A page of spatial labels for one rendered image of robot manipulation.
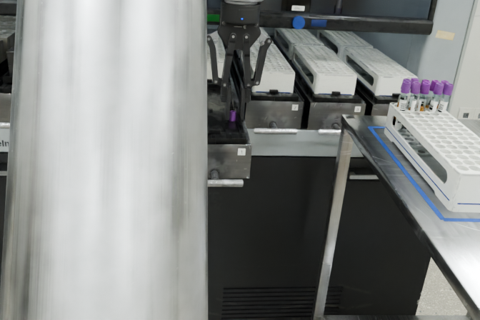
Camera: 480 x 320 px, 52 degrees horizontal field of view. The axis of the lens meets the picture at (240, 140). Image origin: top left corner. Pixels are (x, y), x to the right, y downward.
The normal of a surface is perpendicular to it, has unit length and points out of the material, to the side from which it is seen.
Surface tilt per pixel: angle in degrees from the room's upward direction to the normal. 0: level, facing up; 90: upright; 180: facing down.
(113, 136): 57
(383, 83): 90
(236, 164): 90
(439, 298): 0
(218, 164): 90
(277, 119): 90
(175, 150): 65
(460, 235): 0
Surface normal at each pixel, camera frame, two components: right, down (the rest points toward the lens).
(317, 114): 0.10, 0.41
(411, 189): 0.07, -0.91
